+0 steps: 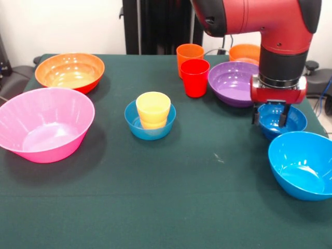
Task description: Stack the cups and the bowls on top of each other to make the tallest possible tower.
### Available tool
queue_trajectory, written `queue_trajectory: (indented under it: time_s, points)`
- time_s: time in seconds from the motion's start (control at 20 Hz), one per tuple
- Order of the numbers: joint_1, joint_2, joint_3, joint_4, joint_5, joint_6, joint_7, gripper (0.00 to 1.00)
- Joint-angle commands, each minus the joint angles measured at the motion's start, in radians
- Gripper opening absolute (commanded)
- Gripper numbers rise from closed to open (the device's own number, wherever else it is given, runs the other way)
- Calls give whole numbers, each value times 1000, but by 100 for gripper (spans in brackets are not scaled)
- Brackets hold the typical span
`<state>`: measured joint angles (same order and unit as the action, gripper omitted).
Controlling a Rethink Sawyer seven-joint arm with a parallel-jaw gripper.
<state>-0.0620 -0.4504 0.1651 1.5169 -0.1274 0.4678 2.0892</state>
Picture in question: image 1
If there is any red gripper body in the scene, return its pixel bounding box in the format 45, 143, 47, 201
250, 74, 308, 105

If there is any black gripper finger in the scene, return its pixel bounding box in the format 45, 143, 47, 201
252, 103, 260, 126
278, 103, 289, 128

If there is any small dark blue bowl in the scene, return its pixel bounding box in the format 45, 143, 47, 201
257, 103, 308, 141

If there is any yellow cup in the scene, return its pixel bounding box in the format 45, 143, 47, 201
135, 91, 172, 130

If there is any small light blue bowl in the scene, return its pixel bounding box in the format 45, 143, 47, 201
123, 100, 177, 141

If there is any purple bowl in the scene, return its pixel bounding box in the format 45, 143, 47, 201
207, 61, 260, 108

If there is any large light blue bowl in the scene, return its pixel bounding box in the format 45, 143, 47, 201
268, 131, 332, 201

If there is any small orange bowl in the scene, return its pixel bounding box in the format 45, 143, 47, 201
229, 44, 261, 65

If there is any red cup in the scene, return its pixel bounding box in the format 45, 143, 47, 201
180, 59, 211, 99

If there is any orange cup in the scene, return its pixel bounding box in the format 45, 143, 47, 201
176, 43, 205, 79

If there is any dark green table cloth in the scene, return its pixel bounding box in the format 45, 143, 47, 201
0, 53, 332, 249

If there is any large orange bowl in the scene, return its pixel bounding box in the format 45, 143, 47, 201
35, 52, 105, 94

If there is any large pink bowl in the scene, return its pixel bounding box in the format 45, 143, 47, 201
0, 87, 95, 164

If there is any blue cable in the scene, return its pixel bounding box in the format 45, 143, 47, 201
313, 77, 332, 137

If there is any black hanging cable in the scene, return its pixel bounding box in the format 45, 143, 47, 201
222, 35, 234, 56

